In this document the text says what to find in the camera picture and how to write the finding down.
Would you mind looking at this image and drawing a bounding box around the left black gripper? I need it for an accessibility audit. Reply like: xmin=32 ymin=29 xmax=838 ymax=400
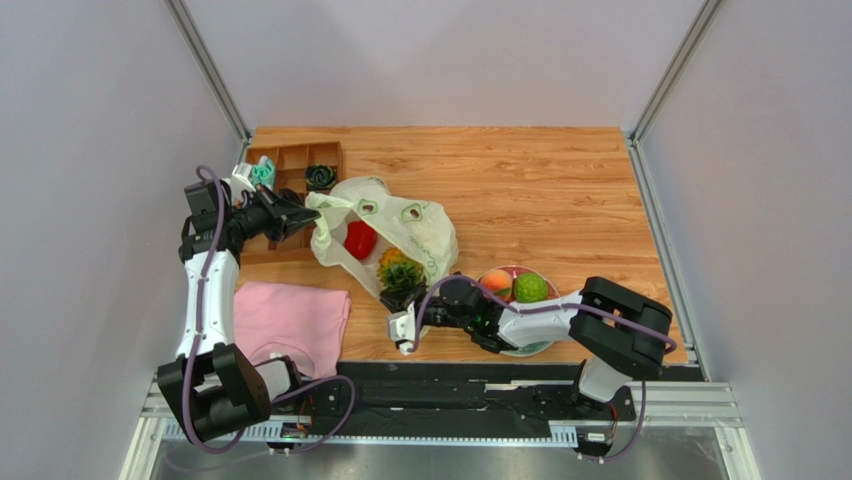
xmin=224 ymin=185 xmax=319 ymax=244

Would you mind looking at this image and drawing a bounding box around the fake pineapple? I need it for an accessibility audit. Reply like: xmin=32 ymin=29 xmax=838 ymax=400
xmin=377 ymin=247 xmax=425 ymax=292

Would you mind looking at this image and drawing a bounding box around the fake red apple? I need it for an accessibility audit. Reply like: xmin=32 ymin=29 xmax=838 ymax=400
xmin=344 ymin=220 xmax=378 ymax=261

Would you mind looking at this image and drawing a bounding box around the avocado print plastic bag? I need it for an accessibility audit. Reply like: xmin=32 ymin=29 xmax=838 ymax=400
xmin=305 ymin=177 xmax=459 ymax=297

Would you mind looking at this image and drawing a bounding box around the fake peach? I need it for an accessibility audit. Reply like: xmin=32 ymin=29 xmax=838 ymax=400
xmin=479 ymin=268 xmax=514 ymax=302

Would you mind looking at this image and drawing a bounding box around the green custard apple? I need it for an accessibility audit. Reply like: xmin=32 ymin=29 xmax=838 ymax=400
xmin=513 ymin=272 xmax=550 ymax=303

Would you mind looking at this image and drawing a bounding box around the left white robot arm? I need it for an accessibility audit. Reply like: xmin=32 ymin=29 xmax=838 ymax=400
xmin=156 ymin=179 xmax=320 ymax=450

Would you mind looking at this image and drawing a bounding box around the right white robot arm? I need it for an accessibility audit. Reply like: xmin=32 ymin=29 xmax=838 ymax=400
xmin=379 ymin=275 xmax=677 ymax=403

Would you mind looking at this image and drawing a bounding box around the dark rolled sock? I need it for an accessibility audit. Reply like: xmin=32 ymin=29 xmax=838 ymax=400
xmin=304 ymin=164 xmax=338 ymax=191

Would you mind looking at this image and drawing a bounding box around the wooden divider tray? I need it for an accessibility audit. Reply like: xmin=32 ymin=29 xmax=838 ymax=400
xmin=241 ymin=142 xmax=345 ymax=265

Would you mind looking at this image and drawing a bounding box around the teal rolled sock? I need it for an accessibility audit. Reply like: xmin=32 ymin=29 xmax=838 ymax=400
xmin=251 ymin=155 xmax=277 ymax=189

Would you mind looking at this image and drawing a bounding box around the pink folded cloth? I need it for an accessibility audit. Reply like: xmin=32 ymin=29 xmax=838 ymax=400
xmin=234 ymin=282 xmax=352 ymax=379

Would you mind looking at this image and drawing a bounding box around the red teal floral plate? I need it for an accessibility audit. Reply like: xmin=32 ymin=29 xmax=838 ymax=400
xmin=476 ymin=264 xmax=562 ymax=359

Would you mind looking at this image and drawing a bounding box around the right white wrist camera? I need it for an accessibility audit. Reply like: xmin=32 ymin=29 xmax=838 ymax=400
xmin=386 ymin=305 xmax=420 ymax=356

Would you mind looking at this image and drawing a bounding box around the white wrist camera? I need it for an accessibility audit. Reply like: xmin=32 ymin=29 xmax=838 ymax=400
xmin=386 ymin=305 xmax=420 ymax=356
xmin=227 ymin=162 xmax=256 ymax=203

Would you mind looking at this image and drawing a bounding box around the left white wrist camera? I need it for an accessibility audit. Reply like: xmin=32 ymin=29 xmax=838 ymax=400
xmin=227 ymin=162 xmax=256 ymax=203

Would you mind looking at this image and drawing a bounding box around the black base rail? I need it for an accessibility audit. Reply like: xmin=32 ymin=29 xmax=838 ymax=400
xmin=266 ymin=360 xmax=637 ymax=442

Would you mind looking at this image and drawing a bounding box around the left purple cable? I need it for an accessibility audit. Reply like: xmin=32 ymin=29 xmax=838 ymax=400
xmin=180 ymin=164 xmax=359 ymax=455

